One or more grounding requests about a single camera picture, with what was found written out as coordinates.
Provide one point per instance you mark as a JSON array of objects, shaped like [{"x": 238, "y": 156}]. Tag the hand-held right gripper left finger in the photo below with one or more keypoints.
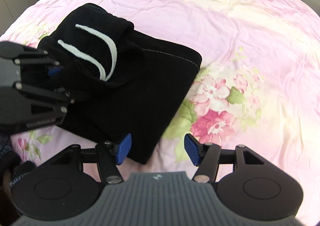
[{"x": 124, "y": 149}]

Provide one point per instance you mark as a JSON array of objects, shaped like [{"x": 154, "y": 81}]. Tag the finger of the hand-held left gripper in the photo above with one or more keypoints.
[
  {"x": 45, "y": 98},
  {"x": 55, "y": 71}
]

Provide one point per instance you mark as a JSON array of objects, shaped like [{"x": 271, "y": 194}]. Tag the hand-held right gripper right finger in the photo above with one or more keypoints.
[{"x": 192, "y": 149}]

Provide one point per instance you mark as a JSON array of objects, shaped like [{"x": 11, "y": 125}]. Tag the black pants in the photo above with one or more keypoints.
[{"x": 140, "y": 86}]

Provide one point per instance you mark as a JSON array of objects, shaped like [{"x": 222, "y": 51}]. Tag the person's blue jeans leg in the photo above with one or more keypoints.
[{"x": 5, "y": 146}]

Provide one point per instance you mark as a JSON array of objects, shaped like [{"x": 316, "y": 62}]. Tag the pink floral duvet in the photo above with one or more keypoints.
[{"x": 225, "y": 28}]

